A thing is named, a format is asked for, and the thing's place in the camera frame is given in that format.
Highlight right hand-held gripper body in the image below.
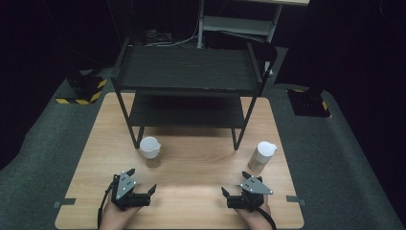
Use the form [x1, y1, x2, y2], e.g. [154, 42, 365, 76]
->
[225, 175, 274, 213]

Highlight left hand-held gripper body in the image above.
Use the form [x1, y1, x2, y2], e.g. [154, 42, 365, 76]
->
[109, 171, 151, 212]

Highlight white-lidded jar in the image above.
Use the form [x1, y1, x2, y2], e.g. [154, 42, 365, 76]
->
[247, 140, 279, 173]
[139, 135, 163, 169]

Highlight black two-tier shelf rack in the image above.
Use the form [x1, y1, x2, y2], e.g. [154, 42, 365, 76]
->
[109, 35, 279, 151]

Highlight person's right hand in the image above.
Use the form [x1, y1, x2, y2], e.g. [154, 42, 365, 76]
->
[234, 195, 273, 230]

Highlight person's left hand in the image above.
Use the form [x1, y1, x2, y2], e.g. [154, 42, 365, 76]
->
[99, 198, 144, 230]

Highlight grey tape strip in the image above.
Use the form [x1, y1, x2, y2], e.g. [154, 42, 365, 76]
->
[53, 197, 78, 209]
[285, 195, 307, 207]

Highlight black yellow-striped stand base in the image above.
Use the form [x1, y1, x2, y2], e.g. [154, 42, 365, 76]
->
[55, 70, 108, 106]

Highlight grey metal stand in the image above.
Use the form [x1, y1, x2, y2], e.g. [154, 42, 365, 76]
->
[196, 0, 311, 78]

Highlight left hand-held gripper cable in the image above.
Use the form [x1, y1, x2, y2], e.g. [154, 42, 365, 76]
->
[97, 179, 119, 230]

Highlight hand-held gripper cable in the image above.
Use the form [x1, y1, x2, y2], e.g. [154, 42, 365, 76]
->
[255, 204, 278, 230]
[97, 179, 119, 230]

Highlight right hand-held gripper cable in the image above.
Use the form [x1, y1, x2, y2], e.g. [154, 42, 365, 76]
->
[255, 204, 278, 230]

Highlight white background cable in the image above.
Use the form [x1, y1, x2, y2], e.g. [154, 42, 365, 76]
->
[145, 18, 201, 48]

